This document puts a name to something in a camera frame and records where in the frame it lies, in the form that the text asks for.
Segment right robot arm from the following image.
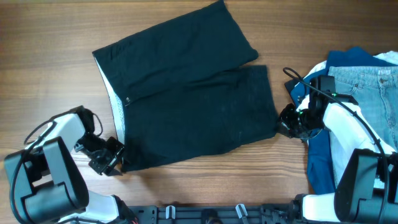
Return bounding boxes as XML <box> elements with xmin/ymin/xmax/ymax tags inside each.
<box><xmin>277</xmin><ymin>93</ymin><xmax>397</xmax><ymax>223</ymax></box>

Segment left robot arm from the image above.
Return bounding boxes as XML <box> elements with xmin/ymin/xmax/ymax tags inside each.
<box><xmin>4</xmin><ymin>106</ymin><xmax>139</xmax><ymax>223</ymax></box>

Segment blue shirt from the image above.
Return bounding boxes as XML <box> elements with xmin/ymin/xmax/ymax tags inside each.
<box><xmin>290</xmin><ymin>46</ymin><xmax>396</xmax><ymax>195</ymax></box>

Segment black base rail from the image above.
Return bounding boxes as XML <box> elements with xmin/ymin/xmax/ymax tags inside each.
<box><xmin>130</xmin><ymin>204</ymin><xmax>306</xmax><ymax>224</ymax></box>

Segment black shorts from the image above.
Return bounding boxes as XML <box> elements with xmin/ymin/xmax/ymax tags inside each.
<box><xmin>93</xmin><ymin>1</ymin><xmax>278</xmax><ymax>172</ymax></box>

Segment black garment under pile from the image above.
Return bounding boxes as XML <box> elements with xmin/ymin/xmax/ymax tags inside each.
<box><xmin>284</xmin><ymin>80</ymin><xmax>307</xmax><ymax>105</ymax></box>

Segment light blue jeans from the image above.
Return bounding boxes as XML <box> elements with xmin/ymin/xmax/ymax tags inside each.
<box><xmin>328</xmin><ymin>66</ymin><xmax>397</xmax><ymax>150</ymax></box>

